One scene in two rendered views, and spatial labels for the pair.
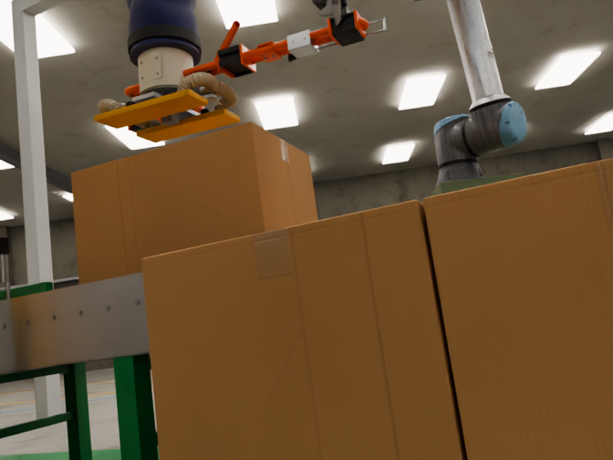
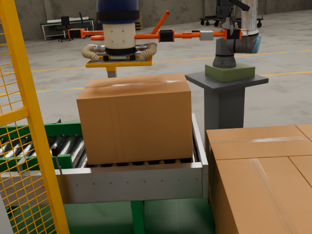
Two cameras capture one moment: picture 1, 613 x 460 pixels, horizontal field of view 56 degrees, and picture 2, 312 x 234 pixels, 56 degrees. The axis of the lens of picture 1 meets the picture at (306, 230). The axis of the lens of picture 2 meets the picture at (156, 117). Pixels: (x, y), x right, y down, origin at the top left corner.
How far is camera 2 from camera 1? 1.27 m
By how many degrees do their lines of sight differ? 37
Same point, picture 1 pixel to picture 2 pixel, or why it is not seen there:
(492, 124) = (250, 45)
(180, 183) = (148, 114)
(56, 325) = (95, 187)
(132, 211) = (119, 124)
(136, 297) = (144, 179)
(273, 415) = not seen: outside the picture
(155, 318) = not seen: outside the picture
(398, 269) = not seen: outside the picture
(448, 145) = (224, 47)
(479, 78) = (249, 21)
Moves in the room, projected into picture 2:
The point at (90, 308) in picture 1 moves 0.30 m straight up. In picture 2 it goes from (117, 182) to (109, 130)
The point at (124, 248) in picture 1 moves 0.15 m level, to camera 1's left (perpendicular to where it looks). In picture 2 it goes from (114, 140) to (87, 147)
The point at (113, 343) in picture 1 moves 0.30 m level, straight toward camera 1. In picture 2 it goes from (130, 195) to (169, 224)
